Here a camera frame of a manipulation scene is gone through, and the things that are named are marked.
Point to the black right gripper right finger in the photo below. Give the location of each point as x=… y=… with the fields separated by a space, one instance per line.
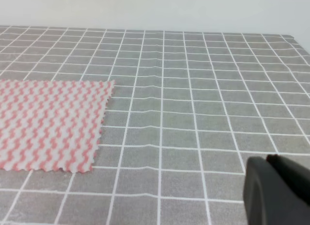
x=296 y=176

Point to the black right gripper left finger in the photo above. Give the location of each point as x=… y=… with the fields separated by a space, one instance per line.
x=267 y=198

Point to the pink white wavy towel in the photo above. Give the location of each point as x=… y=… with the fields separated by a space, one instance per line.
x=51 y=125

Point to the grey checked tablecloth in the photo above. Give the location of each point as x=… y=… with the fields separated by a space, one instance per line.
x=188 y=109

